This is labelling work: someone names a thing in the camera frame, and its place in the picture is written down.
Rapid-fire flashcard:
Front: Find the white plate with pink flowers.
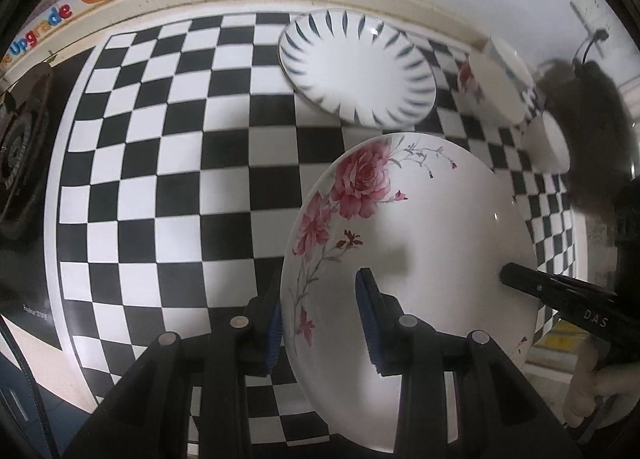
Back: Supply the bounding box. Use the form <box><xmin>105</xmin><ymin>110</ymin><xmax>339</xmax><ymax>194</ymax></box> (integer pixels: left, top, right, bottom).
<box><xmin>279</xmin><ymin>132</ymin><xmax>540</xmax><ymax>442</ymax></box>

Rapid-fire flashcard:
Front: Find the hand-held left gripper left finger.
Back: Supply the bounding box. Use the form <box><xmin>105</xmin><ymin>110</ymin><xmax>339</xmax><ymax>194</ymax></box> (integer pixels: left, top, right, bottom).
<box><xmin>60</xmin><ymin>266</ymin><xmax>286</xmax><ymax>459</ymax></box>

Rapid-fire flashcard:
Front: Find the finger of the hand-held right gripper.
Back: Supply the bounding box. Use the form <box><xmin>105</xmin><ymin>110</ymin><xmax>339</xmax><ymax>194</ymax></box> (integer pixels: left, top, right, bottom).
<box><xmin>500</xmin><ymin>261</ymin><xmax>621</xmax><ymax>340</ymax></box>

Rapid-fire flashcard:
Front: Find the small white cup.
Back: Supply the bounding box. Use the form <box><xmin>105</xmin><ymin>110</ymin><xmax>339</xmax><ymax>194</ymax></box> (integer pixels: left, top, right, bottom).
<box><xmin>520</xmin><ymin>110</ymin><xmax>572</xmax><ymax>174</ymax></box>

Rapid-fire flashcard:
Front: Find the white plate with blue stripes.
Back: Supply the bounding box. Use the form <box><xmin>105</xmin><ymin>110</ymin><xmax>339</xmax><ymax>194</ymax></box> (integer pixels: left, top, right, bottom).
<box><xmin>277</xmin><ymin>8</ymin><xmax>437</xmax><ymax>127</ymax></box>

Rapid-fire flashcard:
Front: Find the person's right hand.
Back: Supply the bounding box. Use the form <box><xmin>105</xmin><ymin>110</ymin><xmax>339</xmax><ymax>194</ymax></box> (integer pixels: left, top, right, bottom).
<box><xmin>564</xmin><ymin>331</ymin><xmax>640</xmax><ymax>432</ymax></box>

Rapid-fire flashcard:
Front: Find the black power cable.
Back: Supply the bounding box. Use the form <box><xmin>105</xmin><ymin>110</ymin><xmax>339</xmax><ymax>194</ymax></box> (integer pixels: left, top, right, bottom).
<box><xmin>571</xmin><ymin>26</ymin><xmax>612</xmax><ymax>67</ymax></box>

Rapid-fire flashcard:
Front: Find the white wall socket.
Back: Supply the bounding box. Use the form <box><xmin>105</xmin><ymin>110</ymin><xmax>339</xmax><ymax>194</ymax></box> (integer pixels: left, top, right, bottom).
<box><xmin>570</xmin><ymin>0</ymin><xmax>613</xmax><ymax>45</ymax></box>

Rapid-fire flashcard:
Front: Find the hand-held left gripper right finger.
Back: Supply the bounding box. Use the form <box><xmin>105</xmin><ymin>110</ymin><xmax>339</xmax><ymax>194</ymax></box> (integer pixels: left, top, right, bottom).
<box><xmin>354</xmin><ymin>266</ymin><xmax>583</xmax><ymax>459</ymax></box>

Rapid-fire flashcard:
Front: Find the white bowl with pink flowers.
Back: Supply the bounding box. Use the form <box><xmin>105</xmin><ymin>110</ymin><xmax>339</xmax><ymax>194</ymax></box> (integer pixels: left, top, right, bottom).
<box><xmin>456</xmin><ymin>52</ymin><xmax>537</xmax><ymax>128</ymax></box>

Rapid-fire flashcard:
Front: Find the dark grey furry object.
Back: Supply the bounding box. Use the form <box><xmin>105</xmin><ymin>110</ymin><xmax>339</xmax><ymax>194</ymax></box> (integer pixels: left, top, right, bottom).
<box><xmin>537</xmin><ymin>58</ymin><xmax>636</xmax><ymax>212</ymax></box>

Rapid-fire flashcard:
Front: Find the black and white checkered mat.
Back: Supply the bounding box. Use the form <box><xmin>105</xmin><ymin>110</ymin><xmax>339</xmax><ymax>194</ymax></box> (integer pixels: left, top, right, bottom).
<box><xmin>44</xmin><ymin>12</ymin><xmax>581</xmax><ymax>447</ymax></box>

